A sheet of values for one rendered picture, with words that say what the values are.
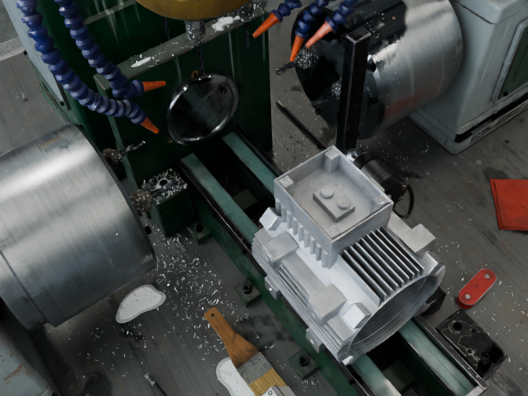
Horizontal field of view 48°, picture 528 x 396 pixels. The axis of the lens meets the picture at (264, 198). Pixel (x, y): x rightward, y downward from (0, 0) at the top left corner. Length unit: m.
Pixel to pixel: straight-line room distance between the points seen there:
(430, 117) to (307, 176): 0.52
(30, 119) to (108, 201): 0.67
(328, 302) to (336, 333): 0.04
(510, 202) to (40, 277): 0.86
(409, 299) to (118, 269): 0.41
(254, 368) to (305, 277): 0.27
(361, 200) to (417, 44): 0.32
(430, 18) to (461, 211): 0.38
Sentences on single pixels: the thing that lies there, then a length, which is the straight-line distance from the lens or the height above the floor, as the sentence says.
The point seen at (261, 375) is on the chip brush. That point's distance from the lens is 1.01.
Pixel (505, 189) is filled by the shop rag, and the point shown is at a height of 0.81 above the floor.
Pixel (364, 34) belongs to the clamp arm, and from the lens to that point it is 0.81.
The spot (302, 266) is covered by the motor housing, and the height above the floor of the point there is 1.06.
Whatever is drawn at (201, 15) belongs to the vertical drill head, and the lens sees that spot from 0.75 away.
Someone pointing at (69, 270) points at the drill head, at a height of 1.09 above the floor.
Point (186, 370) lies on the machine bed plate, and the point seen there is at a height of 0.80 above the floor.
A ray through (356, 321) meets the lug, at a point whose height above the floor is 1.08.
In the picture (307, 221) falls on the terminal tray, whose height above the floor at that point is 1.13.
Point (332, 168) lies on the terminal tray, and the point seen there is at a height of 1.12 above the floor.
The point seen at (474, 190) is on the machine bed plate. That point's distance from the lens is 1.25.
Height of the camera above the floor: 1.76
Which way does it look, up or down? 54 degrees down
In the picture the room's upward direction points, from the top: 4 degrees counter-clockwise
